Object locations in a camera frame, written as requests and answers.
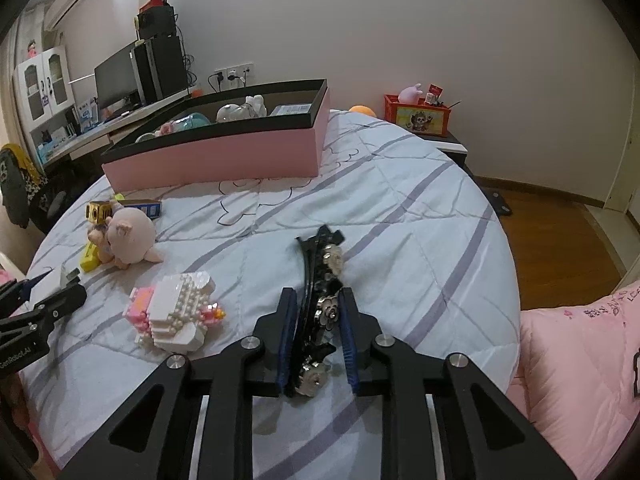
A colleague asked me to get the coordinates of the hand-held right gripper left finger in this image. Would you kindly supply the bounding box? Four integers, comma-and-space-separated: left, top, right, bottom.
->
60, 287, 301, 480

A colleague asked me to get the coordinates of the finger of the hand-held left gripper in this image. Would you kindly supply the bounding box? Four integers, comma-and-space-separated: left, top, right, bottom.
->
0, 269, 54, 312
0, 283, 87, 334

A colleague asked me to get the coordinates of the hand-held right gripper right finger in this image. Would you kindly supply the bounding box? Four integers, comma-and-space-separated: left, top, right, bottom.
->
339, 289, 578, 480

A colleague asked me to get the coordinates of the yellow plastic toy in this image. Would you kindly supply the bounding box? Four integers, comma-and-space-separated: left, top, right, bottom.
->
79, 242, 115, 274

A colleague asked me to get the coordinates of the black flower hair clip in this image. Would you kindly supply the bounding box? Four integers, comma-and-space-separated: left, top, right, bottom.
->
285, 224, 347, 399

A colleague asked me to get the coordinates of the yellow toy camera cube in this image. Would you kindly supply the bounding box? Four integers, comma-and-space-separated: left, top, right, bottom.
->
85, 201, 115, 231

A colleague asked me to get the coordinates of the pink pig plush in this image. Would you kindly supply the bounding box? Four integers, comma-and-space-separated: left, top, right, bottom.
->
87, 206, 165, 269

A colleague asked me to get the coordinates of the pink white block toy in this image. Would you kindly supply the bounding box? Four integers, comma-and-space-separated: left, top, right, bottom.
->
129, 270, 227, 357

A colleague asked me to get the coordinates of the blue rectangular box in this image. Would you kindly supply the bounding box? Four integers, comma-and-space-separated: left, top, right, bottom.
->
119, 199, 164, 221

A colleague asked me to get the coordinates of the pink storage box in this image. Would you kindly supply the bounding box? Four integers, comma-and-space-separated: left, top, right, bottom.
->
101, 78, 331, 192

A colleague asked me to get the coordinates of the teal translucent jar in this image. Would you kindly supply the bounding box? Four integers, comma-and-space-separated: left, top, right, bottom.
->
171, 112, 210, 134

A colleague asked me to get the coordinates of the clear blue case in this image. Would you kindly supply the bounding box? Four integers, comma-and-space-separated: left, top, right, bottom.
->
269, 103, 314, 117

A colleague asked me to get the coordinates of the white desk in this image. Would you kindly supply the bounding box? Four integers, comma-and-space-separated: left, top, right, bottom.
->
37, 85, 202, 172

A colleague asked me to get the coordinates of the blue white carton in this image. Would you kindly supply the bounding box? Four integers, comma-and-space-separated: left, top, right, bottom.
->
74, 97, 99, 134

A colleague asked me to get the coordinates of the black keyboard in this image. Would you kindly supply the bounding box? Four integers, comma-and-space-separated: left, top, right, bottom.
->
102, 107, 143, 123

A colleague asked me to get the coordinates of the white glass-door cabinet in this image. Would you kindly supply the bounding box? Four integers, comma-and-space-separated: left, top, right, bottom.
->
12, 45, 81, 161

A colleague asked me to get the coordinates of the black computer monitor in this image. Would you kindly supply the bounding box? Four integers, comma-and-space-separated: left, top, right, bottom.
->
94, 42, 144, 112

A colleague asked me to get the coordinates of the pink quilt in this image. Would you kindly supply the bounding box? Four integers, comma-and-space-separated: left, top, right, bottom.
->
507, 280, 640, 480

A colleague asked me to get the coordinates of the red storage bin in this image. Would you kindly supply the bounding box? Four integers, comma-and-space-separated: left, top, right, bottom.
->
384, 92, 453, 137

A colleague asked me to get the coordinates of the black computer tower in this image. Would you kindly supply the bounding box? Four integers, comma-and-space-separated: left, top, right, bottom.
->
131, 35, 189, 104

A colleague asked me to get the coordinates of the black speaker box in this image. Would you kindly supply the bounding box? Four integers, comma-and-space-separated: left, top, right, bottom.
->
135, 5, 177, 40

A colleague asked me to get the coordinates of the white wall socket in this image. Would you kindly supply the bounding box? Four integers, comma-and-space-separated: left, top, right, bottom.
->
214, 63, 254, 81

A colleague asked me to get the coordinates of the white door frame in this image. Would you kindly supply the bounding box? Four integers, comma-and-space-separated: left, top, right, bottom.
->
606, 55, 640, 217

